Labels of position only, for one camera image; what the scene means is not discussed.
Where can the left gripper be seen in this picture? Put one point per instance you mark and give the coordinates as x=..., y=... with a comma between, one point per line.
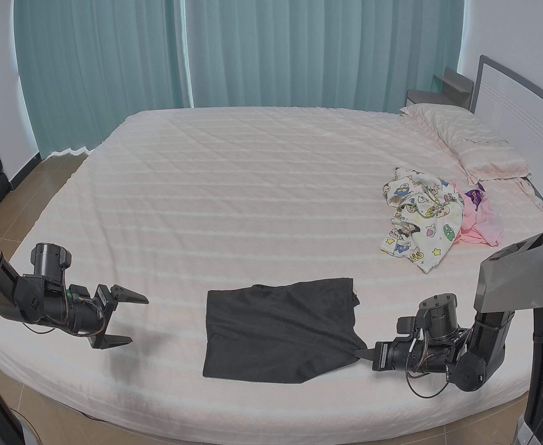
x=90, y=315

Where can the pink garment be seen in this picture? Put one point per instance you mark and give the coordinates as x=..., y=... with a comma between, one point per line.
x=484, y=223

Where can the purple garment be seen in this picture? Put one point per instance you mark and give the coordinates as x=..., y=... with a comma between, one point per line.
x=474, y=196

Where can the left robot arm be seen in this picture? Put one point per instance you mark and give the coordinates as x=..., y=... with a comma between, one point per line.
x=21, y=299

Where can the white printed pyjama top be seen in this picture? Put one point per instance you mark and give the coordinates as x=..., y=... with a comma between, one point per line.
x=431, y=244

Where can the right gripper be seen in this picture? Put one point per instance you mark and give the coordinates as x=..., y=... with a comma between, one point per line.
x=392, y=355

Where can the blue-green curtain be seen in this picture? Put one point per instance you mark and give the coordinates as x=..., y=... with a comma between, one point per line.
x=322, y=40
x=100, y=63

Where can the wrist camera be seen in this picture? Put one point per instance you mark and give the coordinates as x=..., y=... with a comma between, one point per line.
x=406, y=325
x=79, y=291

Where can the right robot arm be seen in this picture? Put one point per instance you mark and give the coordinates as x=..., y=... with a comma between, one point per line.
x=507, y=285

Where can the bed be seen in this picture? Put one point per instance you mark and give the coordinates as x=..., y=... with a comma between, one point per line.
x=253, y=193

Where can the grey bedside table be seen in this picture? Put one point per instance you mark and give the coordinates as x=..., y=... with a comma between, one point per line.
x=438, y=94

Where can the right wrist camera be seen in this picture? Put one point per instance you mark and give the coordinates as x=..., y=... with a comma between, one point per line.
x=406, y=325

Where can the black T-shirt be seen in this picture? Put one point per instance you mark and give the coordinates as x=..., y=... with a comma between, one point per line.
x=276, y=332

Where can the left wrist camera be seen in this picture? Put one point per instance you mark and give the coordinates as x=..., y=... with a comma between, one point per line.
x=79, y=291

